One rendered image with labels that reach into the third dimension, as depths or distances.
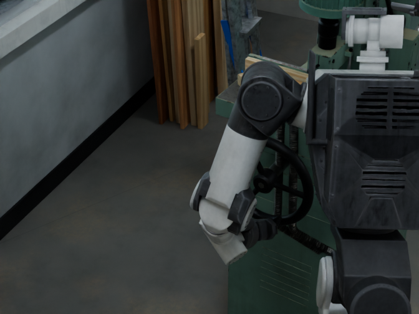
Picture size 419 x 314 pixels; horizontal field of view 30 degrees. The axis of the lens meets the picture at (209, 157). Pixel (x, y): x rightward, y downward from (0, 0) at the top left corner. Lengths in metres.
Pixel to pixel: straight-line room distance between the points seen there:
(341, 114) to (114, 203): 2.09
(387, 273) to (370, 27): 0.48
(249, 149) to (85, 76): 2.01
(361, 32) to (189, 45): 2.10
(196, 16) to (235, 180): 2.11
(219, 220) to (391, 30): 0.53
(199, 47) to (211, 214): 2.00
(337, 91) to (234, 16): 1.65
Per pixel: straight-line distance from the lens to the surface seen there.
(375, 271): 1.53
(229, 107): 2.33
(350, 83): 1.41
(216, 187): 1.62
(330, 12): 2.14
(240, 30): 3.07
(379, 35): 1.60
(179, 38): 3.61
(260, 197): 2.45
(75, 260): 3.14
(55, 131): 3.42
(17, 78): 3.12
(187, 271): 3.05
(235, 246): 1.91
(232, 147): 1.58
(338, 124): 1.42
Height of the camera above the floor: 2.12
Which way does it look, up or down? 36 degrees down
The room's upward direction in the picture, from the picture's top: straight up
